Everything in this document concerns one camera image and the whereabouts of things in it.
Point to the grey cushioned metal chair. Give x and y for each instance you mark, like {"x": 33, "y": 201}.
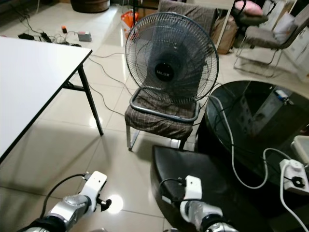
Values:
{"x": 265, "y": 37}

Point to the black floor power strip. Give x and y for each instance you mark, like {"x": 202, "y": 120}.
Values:
{"x": 26, "y": 36}

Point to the black metal table leg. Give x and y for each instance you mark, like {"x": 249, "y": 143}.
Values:
{"x": 94, "y": 101}

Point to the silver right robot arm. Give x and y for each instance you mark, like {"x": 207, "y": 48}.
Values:
{"x": 203, "y": 215}

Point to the small grey box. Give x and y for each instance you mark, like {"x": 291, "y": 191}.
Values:
{"x": 84, "y": 36}

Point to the black electric fan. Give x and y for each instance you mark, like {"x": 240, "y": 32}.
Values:
{"x": 164, "y": 72}

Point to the orange plastic bag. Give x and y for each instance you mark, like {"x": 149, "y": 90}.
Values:
{"x": 129, "y": 24}

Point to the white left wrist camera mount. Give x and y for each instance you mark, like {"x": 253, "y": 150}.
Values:
{"x": 95, "y": 182}

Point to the small white box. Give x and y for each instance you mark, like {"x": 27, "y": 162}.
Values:
{"x": 301, "y": 145}

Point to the black leather stool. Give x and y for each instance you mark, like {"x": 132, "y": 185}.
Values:
{"x": 178, "y": 169}

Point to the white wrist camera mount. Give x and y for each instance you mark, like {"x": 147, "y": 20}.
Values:
{"x": 193, "y": 188}
{"x": 95, "y": 182}

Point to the small blue white packet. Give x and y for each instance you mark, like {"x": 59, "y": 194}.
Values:
{"x": 282, "y": 95}

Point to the round black glass table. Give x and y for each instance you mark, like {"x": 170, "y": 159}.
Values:
{"x": 256, "y": 130}

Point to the pink cushion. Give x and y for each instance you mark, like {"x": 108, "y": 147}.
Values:
{"x": 251, "y": 7}

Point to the dark brown round basket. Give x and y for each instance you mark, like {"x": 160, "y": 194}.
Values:
{"x": 89, "y": 5}

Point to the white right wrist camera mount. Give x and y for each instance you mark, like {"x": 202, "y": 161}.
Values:
{"x": 193, "y": 188}

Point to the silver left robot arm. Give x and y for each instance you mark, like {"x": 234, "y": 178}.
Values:
{"x": 70, "y": 208}

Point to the brown plaid cushioned chair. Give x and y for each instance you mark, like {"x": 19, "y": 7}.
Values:
{"x": 154, "y": 124}

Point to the white power strip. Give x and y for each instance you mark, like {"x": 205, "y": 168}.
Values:
{"x": 294, "y": 174}

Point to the small orange plug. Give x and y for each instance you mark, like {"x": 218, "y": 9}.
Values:
{"x": 64, "y": 29}

